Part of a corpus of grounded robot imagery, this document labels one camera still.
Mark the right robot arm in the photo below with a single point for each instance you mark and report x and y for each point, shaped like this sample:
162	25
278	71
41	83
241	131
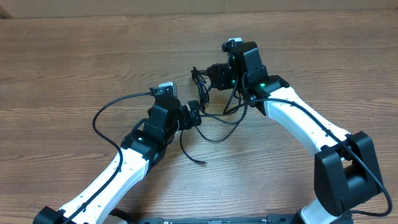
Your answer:
346	169

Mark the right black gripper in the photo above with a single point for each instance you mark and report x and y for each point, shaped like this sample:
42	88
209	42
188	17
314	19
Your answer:
219	74

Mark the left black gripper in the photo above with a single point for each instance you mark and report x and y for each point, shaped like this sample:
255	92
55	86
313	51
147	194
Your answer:
187	122

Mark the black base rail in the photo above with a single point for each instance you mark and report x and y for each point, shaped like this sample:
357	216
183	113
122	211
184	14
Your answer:
118	216

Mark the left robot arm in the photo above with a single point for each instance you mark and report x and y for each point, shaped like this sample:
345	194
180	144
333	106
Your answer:
139	152

